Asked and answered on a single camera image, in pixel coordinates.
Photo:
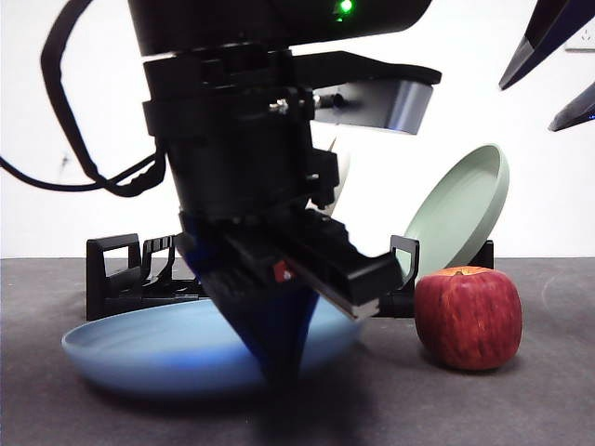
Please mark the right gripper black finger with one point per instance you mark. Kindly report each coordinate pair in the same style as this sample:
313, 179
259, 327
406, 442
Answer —
581, 111
548, 32

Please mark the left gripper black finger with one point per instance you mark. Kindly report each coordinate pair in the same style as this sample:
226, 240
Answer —
279, 334
197, 246

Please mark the blue plate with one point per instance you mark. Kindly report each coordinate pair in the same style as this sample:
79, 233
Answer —
139, 344

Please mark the red apple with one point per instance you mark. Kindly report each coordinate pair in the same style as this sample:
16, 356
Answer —
467, 320

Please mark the cream plate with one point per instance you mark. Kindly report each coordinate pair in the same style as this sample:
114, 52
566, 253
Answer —
345, 172

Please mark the black plate rack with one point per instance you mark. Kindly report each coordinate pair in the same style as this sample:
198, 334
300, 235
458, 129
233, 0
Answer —
95, 279

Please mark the green plate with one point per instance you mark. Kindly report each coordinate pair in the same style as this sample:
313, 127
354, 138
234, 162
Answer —
460, 209

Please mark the white wall socket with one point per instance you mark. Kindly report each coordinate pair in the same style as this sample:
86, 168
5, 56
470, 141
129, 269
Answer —
581, 42

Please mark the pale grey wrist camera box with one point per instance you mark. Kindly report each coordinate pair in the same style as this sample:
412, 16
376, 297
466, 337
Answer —
400, 107

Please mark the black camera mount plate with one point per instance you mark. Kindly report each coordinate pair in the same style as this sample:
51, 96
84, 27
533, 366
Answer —
372, 67

